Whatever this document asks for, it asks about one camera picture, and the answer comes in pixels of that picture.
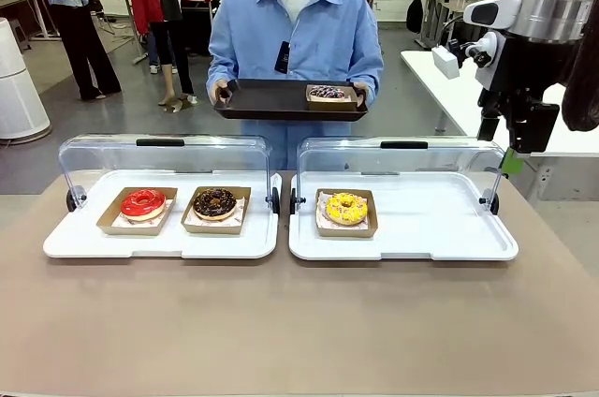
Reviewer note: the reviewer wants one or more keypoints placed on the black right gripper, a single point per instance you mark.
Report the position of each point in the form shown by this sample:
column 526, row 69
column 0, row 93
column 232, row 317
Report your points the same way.
column 524, row 69

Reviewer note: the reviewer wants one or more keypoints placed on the cardboard box of purple donut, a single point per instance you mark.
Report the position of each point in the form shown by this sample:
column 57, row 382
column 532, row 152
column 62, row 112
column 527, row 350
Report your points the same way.
column 327, row 105

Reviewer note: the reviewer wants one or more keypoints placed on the purple sprinkled donut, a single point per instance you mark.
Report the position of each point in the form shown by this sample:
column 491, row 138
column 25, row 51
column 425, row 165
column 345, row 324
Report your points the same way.
column 327, row 92

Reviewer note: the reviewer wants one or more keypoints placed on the dark brown serving tray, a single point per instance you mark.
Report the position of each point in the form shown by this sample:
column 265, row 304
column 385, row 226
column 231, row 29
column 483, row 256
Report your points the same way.
column 262, row 97

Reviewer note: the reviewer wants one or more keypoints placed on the person's left forearm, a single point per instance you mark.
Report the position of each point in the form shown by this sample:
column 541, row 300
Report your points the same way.
column 372, row 71

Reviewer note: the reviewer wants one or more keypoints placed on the person's right forearm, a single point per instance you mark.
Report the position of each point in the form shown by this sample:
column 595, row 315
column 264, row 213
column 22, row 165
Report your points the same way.
column 217, row 69

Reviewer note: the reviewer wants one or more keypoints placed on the yellow sprinkled donut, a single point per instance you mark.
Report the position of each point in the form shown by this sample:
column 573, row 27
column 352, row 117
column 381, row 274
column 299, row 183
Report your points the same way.
column 337, row 210

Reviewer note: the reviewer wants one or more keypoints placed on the cardboard box of yellow donut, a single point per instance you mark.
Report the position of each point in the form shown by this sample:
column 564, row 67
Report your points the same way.
column 346, row 230

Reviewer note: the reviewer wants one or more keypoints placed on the person in blue shirt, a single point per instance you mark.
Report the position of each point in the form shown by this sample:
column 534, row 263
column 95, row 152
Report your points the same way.
column 327, row 41

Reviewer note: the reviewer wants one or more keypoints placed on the printed paper under yellow donut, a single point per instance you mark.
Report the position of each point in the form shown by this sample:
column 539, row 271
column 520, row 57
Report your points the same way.
column 322, row 219

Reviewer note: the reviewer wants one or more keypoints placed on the printed paper under chocolate donut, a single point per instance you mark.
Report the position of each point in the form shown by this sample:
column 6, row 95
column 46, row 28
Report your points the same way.
column 241, row 210

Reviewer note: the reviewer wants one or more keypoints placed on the chocolate donut with nut bits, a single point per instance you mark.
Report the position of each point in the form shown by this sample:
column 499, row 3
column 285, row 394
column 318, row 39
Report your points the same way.
column 206, row 205

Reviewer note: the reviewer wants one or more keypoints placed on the cardboard box of chocolate donut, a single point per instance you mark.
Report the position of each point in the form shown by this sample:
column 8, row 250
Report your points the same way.
column 206, row 227

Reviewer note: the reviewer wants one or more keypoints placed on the printed paper under red donut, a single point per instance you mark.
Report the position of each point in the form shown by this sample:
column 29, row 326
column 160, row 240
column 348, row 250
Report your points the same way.
column 159, row 223

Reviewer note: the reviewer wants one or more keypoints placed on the red glazed donut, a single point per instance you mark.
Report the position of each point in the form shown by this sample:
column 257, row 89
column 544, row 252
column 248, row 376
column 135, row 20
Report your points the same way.
column 135, row 205

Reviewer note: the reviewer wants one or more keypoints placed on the cardboard box of red donut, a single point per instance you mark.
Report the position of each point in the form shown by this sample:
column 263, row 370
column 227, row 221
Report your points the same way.
column 110, row 224

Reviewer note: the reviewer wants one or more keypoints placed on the person's left hand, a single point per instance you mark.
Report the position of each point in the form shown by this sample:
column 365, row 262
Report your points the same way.
column 365, row 92

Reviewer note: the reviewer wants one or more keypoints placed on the person's right hand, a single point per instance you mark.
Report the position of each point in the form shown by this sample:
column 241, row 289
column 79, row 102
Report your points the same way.
column 217, row 92

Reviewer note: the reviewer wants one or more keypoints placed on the white side table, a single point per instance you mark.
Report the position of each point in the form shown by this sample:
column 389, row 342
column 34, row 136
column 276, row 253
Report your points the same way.
column 444, row 102

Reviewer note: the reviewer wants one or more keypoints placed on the black lid hinge knob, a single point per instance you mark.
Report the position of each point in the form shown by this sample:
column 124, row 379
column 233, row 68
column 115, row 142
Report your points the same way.
column 293, row 202
column 276, row 200
column 71, row 202
column 494, row 205

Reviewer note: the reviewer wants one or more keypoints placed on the small white box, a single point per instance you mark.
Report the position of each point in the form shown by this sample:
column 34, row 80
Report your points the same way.
column 447, row 62

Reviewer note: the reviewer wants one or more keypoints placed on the clear display case lid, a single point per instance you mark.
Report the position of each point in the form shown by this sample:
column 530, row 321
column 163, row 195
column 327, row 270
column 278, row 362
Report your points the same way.
column 117, row 153
column 421, row 158

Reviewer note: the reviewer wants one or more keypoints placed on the white display case base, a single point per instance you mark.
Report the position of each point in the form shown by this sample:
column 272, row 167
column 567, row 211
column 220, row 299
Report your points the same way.
column 140, row 247
column 421, row 228

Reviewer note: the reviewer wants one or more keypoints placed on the black backpack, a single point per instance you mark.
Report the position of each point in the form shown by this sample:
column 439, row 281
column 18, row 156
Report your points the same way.
column 414, row 13

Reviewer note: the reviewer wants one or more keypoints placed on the black badge on shirt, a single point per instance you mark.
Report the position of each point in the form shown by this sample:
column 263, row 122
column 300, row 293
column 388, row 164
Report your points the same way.
column 281, row 57

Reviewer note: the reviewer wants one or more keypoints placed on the bystander in black trousers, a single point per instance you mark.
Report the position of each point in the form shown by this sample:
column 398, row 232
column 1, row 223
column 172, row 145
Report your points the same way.
column 79, row 18

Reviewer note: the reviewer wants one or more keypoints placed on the white cylindrical air purifier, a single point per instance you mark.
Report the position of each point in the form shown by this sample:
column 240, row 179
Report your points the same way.
column 18, row 88

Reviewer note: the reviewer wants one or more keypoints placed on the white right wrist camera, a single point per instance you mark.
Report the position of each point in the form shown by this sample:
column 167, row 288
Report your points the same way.
column 491, row 55

